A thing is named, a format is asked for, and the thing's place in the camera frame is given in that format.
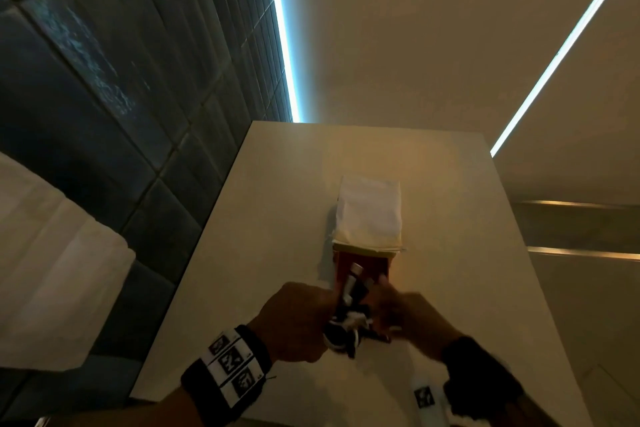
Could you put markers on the person's right hand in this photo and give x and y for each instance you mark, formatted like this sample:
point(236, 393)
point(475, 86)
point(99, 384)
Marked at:
point(415, 321)

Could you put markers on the person's left hand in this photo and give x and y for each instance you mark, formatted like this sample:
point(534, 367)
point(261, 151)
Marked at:
point(295, 321)

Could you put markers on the person's left forearm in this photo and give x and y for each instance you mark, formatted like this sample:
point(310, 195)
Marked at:
point(140, 411)

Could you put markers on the black left wristband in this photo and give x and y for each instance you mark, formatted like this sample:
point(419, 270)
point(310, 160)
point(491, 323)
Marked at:
point(230, 371)

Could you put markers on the black wristband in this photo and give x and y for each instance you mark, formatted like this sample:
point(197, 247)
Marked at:
point(230, 371)
point(480, 376)

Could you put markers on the black right wristband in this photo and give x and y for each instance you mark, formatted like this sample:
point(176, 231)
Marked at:
point(480, 376)

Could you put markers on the metal trim strip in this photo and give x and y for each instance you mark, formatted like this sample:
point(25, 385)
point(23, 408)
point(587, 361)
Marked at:
point(570, 204)
point(585, 254)

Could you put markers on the white cushion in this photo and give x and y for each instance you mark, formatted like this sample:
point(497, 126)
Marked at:
point(50, 266)

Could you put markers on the blue LED light strip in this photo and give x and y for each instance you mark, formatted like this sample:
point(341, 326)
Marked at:
point(565, 49)
point(282, 41)

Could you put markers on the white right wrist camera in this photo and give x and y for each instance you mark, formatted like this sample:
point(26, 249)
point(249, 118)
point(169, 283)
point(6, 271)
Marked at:
point(425, 396)

